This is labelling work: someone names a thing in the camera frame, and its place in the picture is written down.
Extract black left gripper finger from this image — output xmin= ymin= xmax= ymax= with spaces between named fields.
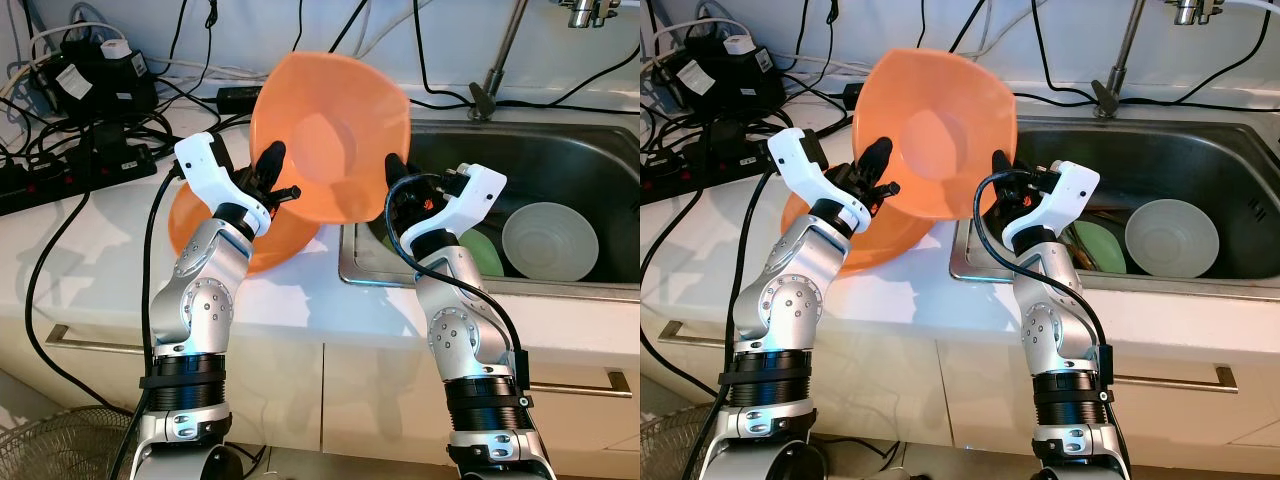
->
xmin=858 ymin=137 xmax=894 ymax=189
xmin=255 ymin=140 xmax=289 ymax=191

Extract grey floor fan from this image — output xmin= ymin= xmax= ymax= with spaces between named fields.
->
xmin=0 ymin=405 xmax=136 ymax=480
xmin=640 ymin=405 xmax=721 ymax=480

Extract black hanging power cord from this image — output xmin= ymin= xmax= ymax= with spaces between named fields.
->
xmin=640 ymin=188 xmax=726 ymax=406
xmin=25 ymin=190 xmax=146 ymax=416

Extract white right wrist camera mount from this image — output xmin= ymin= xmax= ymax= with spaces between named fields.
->
xmin=1003 ymin=162 xmax=1101 ymax=251
xmin=403 ymin=165 xmax=507 ymax=253

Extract green plate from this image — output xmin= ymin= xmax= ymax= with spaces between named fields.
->
xmin=1065 ymin=220 xmax=1129 ymax=273
xmin=455 ymin=228 xmax=506 ymax=278

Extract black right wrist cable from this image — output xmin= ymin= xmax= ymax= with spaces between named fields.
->
xmin=975 ymin=170 xmax=1116 ymax=401
xmin=385 ymin=175 xmax=526 ymax=401

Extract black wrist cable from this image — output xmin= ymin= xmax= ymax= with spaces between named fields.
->
xmin=385 ymin=175 xmax=526 ymax=401
xmin=110 ymin=165 xmax=186 ymax=480
xmin=690 ymin=165 xmax=776 ymax=480
xmin=975 ymin=170 xmax=1116 ymax=401

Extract stainless steel sink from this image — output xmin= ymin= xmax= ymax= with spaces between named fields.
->
xmin=950 ymin=117 xmax=1280 ymax=299
xmin=338 ymin=120 xmax=641 ymax=303

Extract orange plastic bowl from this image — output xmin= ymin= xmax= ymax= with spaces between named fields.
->
xmin=852 ymin=45 xmax=1018 ymax=221
xmin=780 ymin=190 xmax=941 ymax=273
xmin=168 ymin=180 xmax=323 ymax=274
xmin=250 ymin=50 xmax=411 ymax=223

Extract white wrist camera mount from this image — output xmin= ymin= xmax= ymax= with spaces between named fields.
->
xmin=403 ymin=165 xmax=507 ymax=253
xmin=768 ymin=127 xmax=869 ymax=233
xmin=1003 ymin=162 xmax=1101 ymax=251
xmin=175 ymin=132 xmax=273 ymax=236

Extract long metal drawer handle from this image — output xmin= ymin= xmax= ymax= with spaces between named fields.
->
xmin=45 ymin=325 xmax=151 ymax=356
xmin=655 ymin=320 xmax=736 ymax=351
xmin=520 ymin=368 xmax=633 ymax=399
xmin=1110 ymin=362 xmax=1239 ymax=394

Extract black power strip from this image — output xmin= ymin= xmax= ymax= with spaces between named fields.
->
xmin=0 ymin=140 xmax=156 ymax=216
xmin=640 ymin=135 xmax=771 ymax=196

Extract black charger with white label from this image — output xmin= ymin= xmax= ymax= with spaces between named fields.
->
xmin=665 ymin=35 xmax=776 ymax=116
xmin=30 ymin=40 xmax=161 ymax=126

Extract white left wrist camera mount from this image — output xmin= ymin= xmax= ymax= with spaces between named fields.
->
xmin=175 ymin=132 xmax=273 ymax=236
xmin=768 ymin=127 xmax=869 ymax=233

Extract white ceramic bowl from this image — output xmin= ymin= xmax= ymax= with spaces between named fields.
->
xmin=501 ymin=202 xmax=599 ymax=281
xmin=1124 ymin=198 xmax=1221 ymax=278

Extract white kitchen cabinet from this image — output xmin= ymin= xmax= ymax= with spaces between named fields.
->
xmin=0 ymin=280 xmax=641 ymax=461
xmin=640 ymin=280 xmax=1280 ymax=461

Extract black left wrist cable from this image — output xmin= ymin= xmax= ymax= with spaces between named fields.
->
xmin=110 ymin=165 xmax=186 ymax=480
xmin=690 ymin=165 xmax=776 ymax=480

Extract chrome kitchen faucet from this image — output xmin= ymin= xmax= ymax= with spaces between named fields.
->
xmin=470 ymin=0 xmax=619 ymax=123
xmin=1092 ymin=0 xmax=1231 ymax=119

